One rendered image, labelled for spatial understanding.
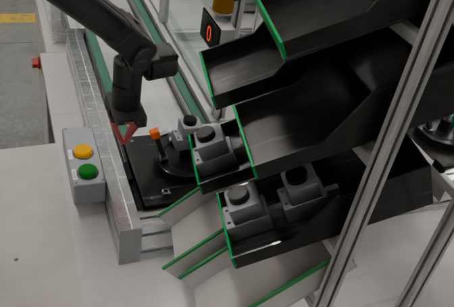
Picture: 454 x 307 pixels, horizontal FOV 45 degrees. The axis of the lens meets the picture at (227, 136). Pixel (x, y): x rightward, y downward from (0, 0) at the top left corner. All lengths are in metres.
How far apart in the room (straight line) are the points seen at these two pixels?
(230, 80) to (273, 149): 0.17
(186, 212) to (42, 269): 0.32
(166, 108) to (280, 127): 0.85
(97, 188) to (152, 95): 0.45
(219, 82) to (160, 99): 0.77
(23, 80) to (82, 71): 1.84
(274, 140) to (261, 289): 0.29
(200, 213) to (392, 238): 0.54
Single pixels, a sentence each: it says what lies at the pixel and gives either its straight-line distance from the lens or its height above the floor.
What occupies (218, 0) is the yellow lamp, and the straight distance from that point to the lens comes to 1.26.
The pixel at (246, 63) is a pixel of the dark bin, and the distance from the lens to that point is 0.82.
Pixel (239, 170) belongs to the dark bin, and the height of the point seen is 1.24.
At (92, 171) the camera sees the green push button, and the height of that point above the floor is 0.97.
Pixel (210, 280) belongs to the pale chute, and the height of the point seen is 1.02.
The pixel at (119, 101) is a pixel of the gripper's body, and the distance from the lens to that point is 1.09.
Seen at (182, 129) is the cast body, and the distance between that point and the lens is 1.17.
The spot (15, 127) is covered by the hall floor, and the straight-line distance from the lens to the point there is 3.02.
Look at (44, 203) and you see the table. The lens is 1.31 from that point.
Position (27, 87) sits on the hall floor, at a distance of 3.34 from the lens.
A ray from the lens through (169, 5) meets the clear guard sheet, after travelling 1.83.
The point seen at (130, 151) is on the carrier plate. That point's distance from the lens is 1.27.
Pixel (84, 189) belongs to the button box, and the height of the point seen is 0.95.
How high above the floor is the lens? 1.76
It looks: 36 degrees down
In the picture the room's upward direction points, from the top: 10 degrees clockwise
